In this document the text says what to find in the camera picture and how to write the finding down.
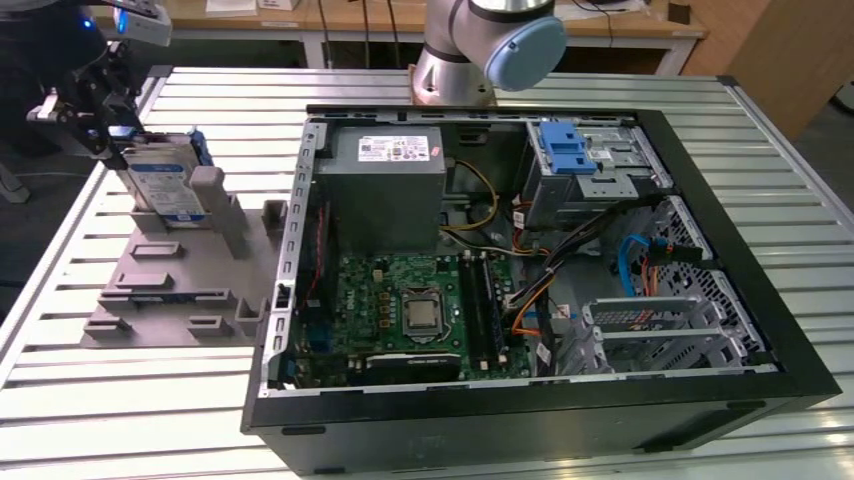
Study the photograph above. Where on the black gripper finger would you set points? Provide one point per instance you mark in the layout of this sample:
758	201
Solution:
74	120
127	80

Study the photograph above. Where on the hard disk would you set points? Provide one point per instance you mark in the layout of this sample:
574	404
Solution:
163	192

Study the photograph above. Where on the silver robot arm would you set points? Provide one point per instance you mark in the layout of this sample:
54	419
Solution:
461	75

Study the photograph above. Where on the metal disk bay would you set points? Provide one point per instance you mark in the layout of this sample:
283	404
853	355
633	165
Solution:
668	350

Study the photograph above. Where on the grey metal foot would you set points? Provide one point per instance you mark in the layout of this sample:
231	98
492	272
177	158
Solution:
14	187

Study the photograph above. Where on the white paper box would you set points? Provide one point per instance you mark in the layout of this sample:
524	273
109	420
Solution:
230	7
277	4

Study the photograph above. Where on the grey parts rack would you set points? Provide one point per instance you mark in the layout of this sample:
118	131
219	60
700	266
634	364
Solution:
181	270

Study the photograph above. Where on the grey power supply unit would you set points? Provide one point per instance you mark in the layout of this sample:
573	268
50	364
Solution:
381	210

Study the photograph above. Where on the green motherboard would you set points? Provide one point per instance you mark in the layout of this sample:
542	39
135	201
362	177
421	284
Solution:
374	310

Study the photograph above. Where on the silver CPU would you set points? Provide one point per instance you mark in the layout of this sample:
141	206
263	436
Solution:
425	315

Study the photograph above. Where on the CPU socket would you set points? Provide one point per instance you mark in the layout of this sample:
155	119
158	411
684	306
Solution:
425	315

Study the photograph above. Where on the blue plastic drive latch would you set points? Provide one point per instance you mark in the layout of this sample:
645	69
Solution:
568	150

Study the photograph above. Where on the metal optical drive cage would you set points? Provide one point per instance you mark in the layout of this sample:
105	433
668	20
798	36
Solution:
554	200

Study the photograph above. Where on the black RAM slot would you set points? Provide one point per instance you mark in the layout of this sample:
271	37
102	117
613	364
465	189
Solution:
476	310
497	310

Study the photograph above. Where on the black graphics card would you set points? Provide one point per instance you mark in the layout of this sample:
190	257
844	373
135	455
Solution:
414	367

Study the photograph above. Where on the small dark box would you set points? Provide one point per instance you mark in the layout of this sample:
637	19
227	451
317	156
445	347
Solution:
678	12

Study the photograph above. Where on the black PC case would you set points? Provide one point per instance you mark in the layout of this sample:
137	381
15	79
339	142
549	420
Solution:
468	425

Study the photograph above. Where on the brown wooden cabinet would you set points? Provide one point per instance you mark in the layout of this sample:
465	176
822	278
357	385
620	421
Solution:
788	50

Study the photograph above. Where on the wooden desk with white frame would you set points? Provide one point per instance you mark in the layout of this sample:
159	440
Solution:
194	25

